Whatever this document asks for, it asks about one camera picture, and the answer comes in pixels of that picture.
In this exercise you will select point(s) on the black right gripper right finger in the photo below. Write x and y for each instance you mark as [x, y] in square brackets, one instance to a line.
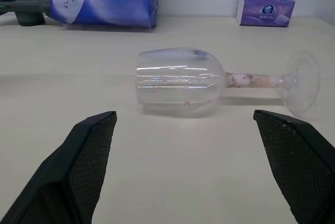
[301, 171]

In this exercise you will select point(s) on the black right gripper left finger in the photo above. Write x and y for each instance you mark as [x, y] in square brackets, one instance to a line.
[65, 177]

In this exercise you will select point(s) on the clear plastic cup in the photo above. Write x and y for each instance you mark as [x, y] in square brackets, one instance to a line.
[178, 82]

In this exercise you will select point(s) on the small purple tissue box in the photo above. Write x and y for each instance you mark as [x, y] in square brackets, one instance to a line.
[264, 12]

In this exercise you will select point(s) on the dark grey handheld controller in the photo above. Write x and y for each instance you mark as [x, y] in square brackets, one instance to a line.
[26, 9]

